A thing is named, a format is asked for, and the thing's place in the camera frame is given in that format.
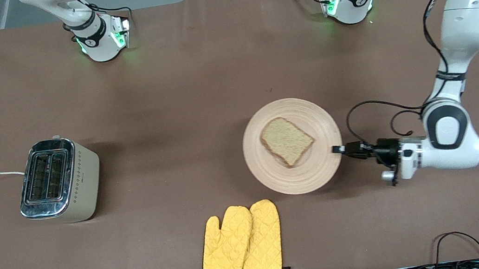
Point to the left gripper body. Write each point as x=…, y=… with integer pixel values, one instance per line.
x=385, y=149

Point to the brown bread slice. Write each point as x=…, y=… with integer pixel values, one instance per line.
x=287, y=142

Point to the round wooden plate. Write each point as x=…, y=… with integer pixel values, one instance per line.
x=273, y=176

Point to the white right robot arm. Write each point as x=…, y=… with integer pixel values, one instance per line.
x=100, y=46

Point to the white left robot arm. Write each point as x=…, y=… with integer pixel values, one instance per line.
x=474, y=3

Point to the silver two-slot toaster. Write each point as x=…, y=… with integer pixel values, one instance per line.
x=82, y=184

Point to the yellow quilted oven mitt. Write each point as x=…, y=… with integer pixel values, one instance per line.
x=266, y=238
x=224, y=244

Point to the brown table cover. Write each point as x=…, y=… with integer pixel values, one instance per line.
x=183, y=67

